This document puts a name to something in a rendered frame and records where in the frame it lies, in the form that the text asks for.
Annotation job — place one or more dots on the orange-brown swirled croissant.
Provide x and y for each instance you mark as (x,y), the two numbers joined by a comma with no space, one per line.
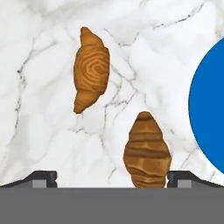
(91,70)

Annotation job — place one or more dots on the blue round plate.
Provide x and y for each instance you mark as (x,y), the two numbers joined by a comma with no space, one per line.
(208,105)

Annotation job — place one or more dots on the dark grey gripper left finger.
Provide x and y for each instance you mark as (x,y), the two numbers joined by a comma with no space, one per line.
(43,176)

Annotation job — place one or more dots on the brown striped croissant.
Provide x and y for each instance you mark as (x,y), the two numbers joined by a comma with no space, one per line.
(147,151)

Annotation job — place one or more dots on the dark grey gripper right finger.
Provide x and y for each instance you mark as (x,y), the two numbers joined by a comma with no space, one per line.
(180,176)

